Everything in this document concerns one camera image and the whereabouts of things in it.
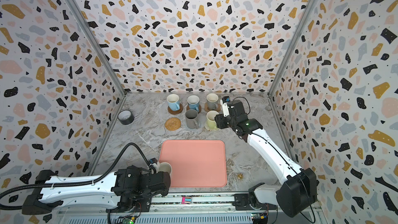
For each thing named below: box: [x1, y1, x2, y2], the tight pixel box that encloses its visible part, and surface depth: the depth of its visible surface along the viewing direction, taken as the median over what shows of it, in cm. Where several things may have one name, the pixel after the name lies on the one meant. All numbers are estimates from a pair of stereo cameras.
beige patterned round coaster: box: [204, 120, 220, 132], surface depth 102 cm
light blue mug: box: [187, 94, 201, 113], surface depth 108 cm
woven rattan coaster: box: [164, 117, 182, 132], surface depth 105 cm
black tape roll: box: [117, 109, 135, 125], surface depth 106 cm
